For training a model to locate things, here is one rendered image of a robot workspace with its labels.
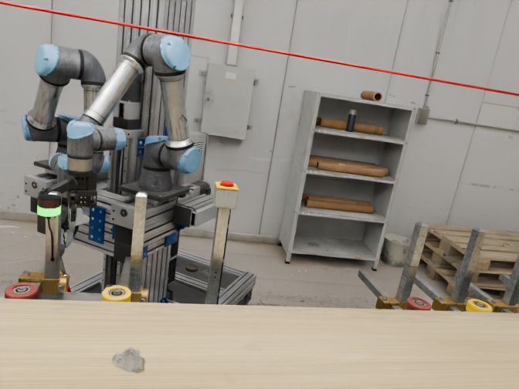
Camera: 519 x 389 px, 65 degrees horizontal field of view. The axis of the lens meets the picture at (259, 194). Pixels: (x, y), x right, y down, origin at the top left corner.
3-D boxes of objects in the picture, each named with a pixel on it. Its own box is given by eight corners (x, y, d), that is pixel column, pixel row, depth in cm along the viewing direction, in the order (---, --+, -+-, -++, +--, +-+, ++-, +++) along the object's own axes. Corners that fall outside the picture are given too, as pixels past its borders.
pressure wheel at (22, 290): (11, 315, 118) (11, 279, 115) (41, 316, 120) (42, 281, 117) (0, 332, 110) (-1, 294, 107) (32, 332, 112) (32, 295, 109)
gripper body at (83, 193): (96, 208, 134) (98, 173, 131) (67, 209, 129) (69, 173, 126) (92, 201, 140) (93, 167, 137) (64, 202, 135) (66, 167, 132)
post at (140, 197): (126, 323, 140) (136, 190, 127) (137, 323, 140) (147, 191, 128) (125, 329, 136) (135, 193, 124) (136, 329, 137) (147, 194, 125)
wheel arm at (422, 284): (406, 279, 188) (408, 270, 187) (412, 279, 189) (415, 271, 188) (469, 336, 148) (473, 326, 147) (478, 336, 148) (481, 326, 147)
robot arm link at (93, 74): (102, 55, 170) (103, 171, 177) (74, 50, 163) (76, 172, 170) (113, 52, 161) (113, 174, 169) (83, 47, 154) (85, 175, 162)
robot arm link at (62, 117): (88, 146, 194) (89, 117, 190) (57, 145, 185) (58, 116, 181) (80, 140, 202) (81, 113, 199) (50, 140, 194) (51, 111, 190)
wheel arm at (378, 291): (357, 277, 183) (358, 268, 182) (363, 278, 184) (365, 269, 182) (408, 337, 142) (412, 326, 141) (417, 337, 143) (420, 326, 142)
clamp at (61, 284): (23, 285, 130) (23, 270, 128) (69, 286, 133) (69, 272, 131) (17, 294, 124) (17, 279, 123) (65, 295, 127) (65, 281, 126)
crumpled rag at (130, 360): (106, 355, 93) (107, 346, 92) (135, 346, 98) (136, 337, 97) (122, 379, 87) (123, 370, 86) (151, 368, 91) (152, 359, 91)
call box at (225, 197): (212, 203, 135) (215, 180, 133) (232, 204, 137) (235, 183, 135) (214, 210, 128) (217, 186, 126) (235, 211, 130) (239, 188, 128)
